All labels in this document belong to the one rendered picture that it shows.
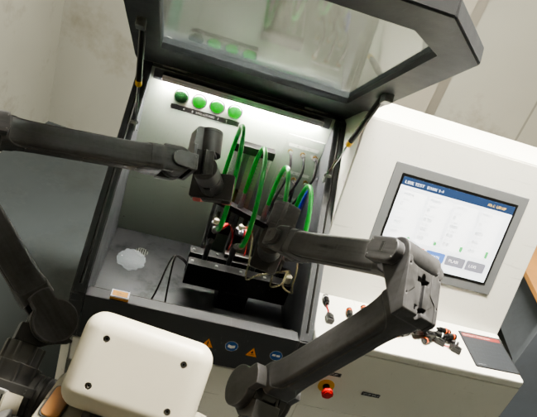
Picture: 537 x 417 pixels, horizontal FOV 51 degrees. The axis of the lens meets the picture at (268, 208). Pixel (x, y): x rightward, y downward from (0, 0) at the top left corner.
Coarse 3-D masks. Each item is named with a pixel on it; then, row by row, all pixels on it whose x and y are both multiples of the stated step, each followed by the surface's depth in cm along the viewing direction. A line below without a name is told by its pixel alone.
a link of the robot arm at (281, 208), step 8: (280, 200) 129; (272, 208) 130; (280, 208) 128; (288, 208) 126; (296, 208) 128; (272, 216) 128; (280, 216) 127; (288, 216) 126; (296, 216) 127; (280, 224) 125; (288, 224) 126; (272, 232) 120; (280, 232) 119; (264, 240) 121; (272, 240) 119
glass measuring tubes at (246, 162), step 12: (252, 144) 190; (252, 156) 192; (228, 168) 194; (240, 168) 192; (240, 180) 194; (252, 180) 197; (240, 192) 199; (252, 192) 199; (252, 204) 199; (216, 216) 201; (228, 216) 201; (228, 228) 203
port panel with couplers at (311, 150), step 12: (288, 144) 191; (300, 144) 191; (312, 144) 191; (324, 144) 192; (288, 156) 193; (300, 156) 191; (312, 156) 194; (276, 168) 196; (300, 168) 196; (312, 168) 196; (300, 180) 198; (276, 192) 200; (264, 204) 203
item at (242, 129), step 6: (240, 126) 167; (240, 132) 174; (234, 138) 177; (240, 138) 157; (234, 144) 179; (240, 144) 155; (240, 150) 154; (228, 156) 183; (240, 156) 153; (228, 162) 184; (240, 162) 152; (234, 168) 152; (234, 174) 151; (234, 186) 150; (228, 210) 151; (222, 216) 152; (222, 222) 153; (216, 228) 158
